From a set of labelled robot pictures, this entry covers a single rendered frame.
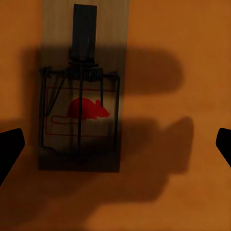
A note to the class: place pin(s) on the cabinet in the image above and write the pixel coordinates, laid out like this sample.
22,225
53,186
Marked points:
177,96

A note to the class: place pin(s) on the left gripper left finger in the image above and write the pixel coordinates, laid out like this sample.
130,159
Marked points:
12,143

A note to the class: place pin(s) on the mousetrap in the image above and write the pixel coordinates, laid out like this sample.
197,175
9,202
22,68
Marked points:
82,82

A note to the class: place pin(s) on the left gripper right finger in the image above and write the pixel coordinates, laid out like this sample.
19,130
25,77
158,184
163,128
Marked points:
223,143

